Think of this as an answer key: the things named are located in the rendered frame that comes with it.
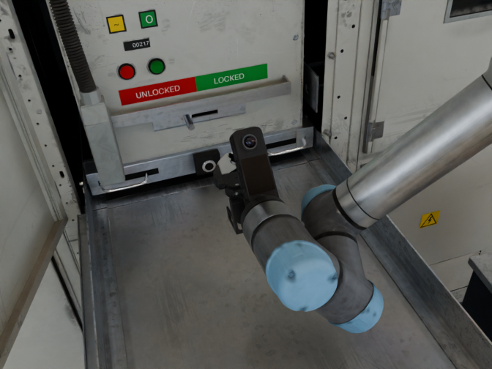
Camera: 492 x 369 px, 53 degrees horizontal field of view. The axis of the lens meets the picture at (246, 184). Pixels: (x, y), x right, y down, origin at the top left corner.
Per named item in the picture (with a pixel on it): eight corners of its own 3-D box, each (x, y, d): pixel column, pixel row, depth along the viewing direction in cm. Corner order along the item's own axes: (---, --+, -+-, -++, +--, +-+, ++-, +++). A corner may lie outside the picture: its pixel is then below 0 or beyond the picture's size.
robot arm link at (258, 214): (247, 222, 63) (306, 206, 64) (237, 205, 67) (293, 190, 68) (253, 268, 66) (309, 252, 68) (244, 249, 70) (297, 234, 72)
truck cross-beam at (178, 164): (312, 146, 122) (313, 126, 118) (92, 196, 111) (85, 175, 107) (305, 136, 125) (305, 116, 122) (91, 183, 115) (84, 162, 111)
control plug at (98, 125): (126, 182, 100) (106, 107, 89) (102, 187, 99) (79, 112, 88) (122, 162, 106) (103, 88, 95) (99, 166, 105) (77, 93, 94)
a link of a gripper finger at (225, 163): (214, 182, 88) (228, 206, 80) (209, 152, 85) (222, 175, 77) (231, 178, 89) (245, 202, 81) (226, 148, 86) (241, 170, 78)
